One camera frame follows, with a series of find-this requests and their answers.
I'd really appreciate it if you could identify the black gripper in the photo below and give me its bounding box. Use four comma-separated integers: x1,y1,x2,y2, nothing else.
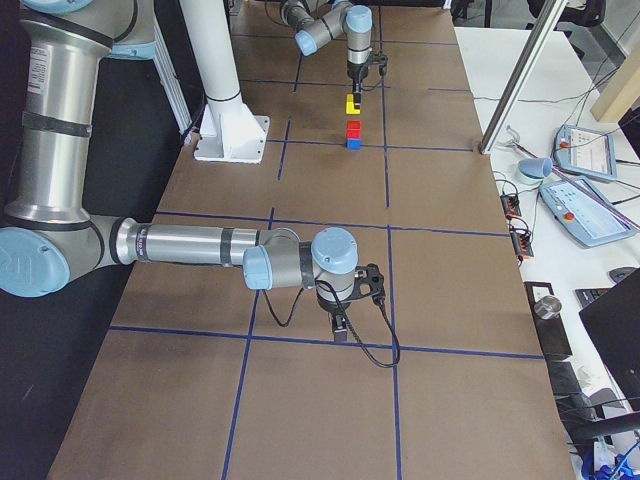
347,49,388,109
316,263,386,343

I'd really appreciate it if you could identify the yellow wooden block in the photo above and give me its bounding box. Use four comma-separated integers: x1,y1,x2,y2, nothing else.
345,93,361,115

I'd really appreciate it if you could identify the red wooden block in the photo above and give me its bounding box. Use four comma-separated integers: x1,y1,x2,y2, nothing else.
346,120,362,140

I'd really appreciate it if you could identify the blue wooden block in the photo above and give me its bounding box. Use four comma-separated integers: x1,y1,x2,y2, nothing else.
346,139,361,150

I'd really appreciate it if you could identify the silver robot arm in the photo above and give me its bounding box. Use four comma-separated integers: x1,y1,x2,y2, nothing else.
1,1,255,355
279,1,388,115

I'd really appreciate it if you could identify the orange black power strip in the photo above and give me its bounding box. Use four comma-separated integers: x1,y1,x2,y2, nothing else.
509,226,534,261
500,193,521,220

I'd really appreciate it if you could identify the silver metal cup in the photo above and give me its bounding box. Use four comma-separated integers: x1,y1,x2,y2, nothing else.
533,295,562,320

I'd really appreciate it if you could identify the far teach pendant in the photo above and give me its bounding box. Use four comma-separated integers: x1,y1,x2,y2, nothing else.
553,124,618,182

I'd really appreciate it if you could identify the teach pendant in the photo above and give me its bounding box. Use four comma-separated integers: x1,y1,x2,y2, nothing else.
553,124,618,182
540,176,638,248

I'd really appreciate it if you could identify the near teach pendant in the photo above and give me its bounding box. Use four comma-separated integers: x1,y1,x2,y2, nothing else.
540,176,638,248

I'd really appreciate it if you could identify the black monitor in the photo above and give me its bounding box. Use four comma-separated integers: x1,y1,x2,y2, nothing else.
579,269,639,410

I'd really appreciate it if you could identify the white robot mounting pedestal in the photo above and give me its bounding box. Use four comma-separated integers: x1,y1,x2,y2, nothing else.
180,0,270,164

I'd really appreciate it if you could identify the aluminium frame post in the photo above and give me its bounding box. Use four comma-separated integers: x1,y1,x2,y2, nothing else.
478,0,567,155

